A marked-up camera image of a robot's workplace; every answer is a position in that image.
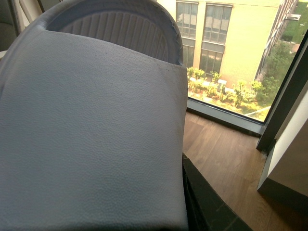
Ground white grey office chair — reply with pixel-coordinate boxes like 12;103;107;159
0;0;44;57

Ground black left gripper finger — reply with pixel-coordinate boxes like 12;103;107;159
182;154;251;231

